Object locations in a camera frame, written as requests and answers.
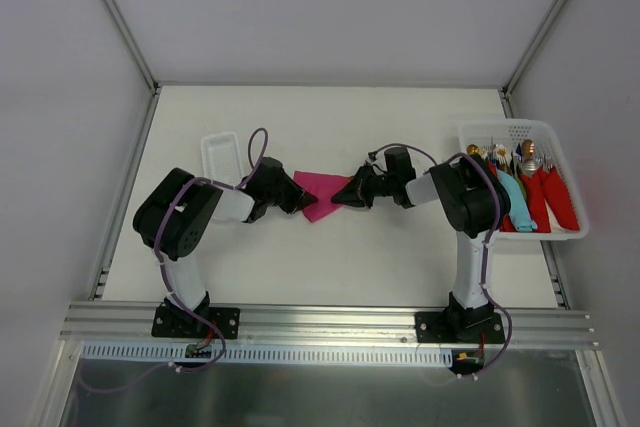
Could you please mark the pink paper napkin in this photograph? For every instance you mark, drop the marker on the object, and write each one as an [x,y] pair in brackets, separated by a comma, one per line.
[323,187]

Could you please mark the silver spoon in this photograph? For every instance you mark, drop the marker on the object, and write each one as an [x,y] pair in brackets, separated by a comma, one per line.
[530,166]

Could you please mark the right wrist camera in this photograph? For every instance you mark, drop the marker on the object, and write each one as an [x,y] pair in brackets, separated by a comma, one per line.
[399,164]

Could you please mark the aluminium frame rail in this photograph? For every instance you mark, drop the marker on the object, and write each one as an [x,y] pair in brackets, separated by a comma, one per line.
[542,329]

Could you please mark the small white plastic basket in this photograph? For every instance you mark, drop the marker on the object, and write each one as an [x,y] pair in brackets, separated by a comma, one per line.
[221,159]

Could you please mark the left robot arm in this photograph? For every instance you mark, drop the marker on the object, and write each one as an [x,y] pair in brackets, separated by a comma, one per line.
[175,217]

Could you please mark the copper spoon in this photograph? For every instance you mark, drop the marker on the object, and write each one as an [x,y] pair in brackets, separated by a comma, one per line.
[528,149]

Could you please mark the white slotted cable duct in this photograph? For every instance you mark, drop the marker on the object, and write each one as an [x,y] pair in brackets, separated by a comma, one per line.
[272,354]

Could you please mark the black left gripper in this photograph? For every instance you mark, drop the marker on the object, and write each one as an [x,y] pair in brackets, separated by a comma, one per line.
[285,189]

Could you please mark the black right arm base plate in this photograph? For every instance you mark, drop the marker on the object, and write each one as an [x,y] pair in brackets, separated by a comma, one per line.
[450,328]

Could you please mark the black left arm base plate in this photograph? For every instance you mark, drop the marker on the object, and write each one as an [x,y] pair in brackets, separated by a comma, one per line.
[172,322]

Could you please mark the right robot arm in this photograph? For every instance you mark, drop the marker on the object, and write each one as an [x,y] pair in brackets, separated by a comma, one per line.
[474,203]

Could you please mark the large white plastic basket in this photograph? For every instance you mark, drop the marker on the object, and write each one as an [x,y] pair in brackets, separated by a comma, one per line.
[500,141]

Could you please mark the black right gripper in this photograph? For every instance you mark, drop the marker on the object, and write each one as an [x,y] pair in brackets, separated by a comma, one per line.
[362,187]

